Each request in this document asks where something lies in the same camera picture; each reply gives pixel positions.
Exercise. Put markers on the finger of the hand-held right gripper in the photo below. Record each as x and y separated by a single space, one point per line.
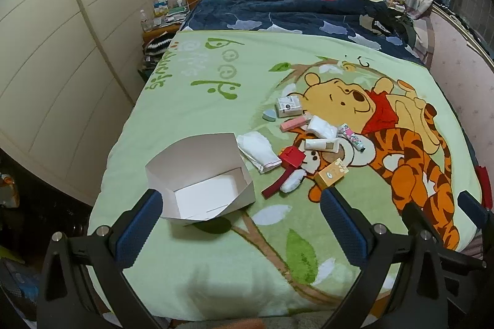
472 205
411 215

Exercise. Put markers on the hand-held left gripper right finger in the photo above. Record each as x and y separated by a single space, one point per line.
343 226

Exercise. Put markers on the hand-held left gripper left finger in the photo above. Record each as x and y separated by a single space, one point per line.
135 232

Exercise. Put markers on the yellow box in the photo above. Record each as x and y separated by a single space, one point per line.
330 174

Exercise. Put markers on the white cardboard box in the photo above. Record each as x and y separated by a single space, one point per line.
208 194

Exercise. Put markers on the white cream tube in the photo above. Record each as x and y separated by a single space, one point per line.
320 145

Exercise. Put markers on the small red box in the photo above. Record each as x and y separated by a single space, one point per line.
292 158

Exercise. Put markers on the floral patterned tube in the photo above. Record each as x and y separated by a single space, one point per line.
353 138

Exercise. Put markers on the pink bar packet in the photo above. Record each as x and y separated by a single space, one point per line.
293 124

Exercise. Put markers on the white tissue packet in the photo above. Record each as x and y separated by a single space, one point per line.
322 126

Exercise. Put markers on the green cartoon printed blanket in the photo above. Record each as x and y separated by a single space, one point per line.
173 128

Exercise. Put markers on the white cloth pouch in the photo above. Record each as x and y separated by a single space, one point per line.
256 149

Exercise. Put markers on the white box with round print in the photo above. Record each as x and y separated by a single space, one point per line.
288 106

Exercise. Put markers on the orange and white package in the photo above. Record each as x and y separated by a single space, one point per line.
8 192

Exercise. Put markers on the blue heart-shaped item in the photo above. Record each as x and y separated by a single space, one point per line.
269 115

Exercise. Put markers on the striped knitted cloth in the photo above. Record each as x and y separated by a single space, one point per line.
158 43

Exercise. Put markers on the dark clothes pile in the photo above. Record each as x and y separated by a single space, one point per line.
399 22

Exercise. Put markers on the cream wardrobe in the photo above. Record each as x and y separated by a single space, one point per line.
69 43

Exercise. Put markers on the wooden nightstand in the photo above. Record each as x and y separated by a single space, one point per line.
162 32

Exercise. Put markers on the clear plastic bottle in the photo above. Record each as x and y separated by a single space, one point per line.
144 21

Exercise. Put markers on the navy blue patterned blanket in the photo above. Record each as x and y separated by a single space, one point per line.
301 14

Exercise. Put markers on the boxes on nightstand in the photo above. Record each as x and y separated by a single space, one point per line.
161 8

